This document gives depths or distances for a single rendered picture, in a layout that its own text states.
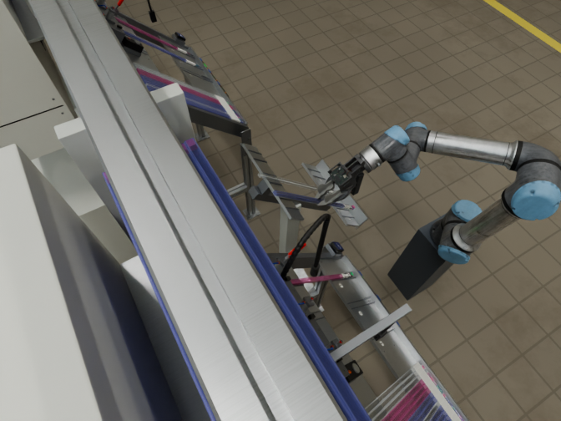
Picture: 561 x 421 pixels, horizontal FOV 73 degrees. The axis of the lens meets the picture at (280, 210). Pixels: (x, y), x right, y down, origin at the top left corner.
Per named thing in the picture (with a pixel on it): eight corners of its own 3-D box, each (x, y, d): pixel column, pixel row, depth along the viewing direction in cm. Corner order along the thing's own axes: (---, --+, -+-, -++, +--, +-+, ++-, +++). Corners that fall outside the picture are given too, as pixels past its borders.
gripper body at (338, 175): (325, 172, 125) (354, 149, 123) (332, 180, 133) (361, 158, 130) (338, 189, 122) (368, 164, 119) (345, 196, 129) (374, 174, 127)
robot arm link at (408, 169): (427, 158, 132) (411, 135, 126) (418, 181, 126) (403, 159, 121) (406, 162, 137) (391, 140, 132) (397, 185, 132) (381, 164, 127)
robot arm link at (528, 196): (464, 240, 159) (573, 169, 111) (457, 271, 152) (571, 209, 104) (437, 228, 159) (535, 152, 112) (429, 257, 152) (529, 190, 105)
